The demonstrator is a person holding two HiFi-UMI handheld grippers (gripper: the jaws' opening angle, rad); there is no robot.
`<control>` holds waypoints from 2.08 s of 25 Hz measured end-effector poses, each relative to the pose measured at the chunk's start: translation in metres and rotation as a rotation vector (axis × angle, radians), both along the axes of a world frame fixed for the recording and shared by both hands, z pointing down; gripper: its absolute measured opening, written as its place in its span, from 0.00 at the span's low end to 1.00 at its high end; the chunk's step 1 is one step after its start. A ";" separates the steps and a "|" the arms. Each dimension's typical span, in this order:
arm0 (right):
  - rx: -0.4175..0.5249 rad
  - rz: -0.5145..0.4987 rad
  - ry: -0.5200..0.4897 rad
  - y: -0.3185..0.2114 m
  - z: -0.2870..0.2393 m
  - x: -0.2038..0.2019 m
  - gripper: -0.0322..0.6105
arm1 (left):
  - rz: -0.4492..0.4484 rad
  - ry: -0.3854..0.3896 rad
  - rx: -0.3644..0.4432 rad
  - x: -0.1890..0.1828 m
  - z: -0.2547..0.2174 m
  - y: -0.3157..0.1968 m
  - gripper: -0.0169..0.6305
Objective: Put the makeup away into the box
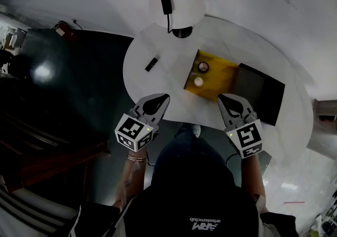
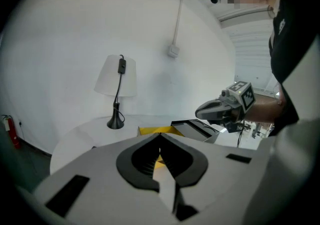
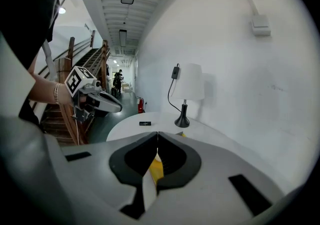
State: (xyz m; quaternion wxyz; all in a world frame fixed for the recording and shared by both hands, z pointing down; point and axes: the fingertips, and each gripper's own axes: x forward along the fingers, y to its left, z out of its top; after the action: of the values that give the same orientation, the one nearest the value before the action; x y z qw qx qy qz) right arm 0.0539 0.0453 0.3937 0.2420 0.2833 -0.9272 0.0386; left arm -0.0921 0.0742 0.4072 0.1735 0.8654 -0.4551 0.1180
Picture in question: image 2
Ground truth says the yellow box tray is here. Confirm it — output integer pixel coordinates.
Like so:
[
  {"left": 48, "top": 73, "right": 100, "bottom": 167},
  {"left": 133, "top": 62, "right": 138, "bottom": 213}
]
[{"left": 136, "top": 125, "right": 183, "bottom": 170}]

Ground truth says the red fire extinguisher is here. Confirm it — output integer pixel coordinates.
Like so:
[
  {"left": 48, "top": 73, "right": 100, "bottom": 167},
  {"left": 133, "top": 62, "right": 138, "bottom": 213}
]
[{"left": 1, "top": 114, "right": 22, "bottom": 150}]

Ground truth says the person's black and white jacket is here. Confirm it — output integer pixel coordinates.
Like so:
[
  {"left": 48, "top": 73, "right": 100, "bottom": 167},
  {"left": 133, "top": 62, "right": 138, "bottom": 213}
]
[{"left": 249, "top": 0, "right": 320, "bottom": 225}]

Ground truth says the white table lamp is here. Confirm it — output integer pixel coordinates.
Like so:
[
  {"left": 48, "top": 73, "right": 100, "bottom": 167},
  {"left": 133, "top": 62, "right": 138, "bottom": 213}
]
[{"left": 93, "top": 54, "right": 138, "bottom": 130}]

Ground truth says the black box lid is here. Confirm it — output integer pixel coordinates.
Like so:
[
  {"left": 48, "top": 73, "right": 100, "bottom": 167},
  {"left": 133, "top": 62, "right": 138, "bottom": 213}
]
[{"left": 171, "top": 118, "right": 220, "bottom": 144}]

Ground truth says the unlit linear ceiling fixture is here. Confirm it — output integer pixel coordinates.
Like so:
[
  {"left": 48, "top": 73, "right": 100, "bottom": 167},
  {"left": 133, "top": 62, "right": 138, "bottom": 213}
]
[{"left": 217, "top": 6, "right": 272, "bottom": 24}]

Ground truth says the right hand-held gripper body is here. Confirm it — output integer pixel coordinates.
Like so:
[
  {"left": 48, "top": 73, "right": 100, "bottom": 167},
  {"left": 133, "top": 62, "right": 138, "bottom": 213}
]
[{"left": 219, "top": 81, "right": 256, "bottom": 134}]

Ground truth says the white wall conduit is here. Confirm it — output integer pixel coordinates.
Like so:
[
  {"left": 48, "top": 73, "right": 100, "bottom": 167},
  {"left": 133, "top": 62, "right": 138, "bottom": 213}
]
[{"left": 172, "top": 0, "right": 186, "bottom": 47}]

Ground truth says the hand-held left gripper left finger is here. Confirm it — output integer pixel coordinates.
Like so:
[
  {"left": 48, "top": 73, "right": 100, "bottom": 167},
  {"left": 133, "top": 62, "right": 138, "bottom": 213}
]
[{"left": 32, "top": 132, "right": 176, "bottom": 225}]

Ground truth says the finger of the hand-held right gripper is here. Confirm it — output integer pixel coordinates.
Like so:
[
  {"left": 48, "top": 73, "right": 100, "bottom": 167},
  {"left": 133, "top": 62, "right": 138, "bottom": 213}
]
[
  {"left": 197, "top": 98, "right": 227, "bottom": 111},
  {"left": 195, "top": 105, "right": 233, "bottom": 121}
]

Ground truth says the person's right forearm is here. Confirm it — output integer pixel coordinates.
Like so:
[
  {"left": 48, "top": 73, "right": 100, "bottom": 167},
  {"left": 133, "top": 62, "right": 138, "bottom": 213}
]
[{"left": 246, "top": 93, "right": 286, "bottom": 124}]

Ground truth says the black lamp cable with switch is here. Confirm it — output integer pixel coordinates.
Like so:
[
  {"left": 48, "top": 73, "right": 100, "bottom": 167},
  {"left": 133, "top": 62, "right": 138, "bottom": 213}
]
[{"left": 112, "top": 54, "right": 126, "bottom": 124}]

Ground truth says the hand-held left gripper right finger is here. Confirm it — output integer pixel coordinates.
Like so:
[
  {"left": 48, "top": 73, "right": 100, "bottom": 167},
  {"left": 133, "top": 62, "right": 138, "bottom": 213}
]
[{"left": 160, "top": 132, "right": 270, "bottom": 225}]

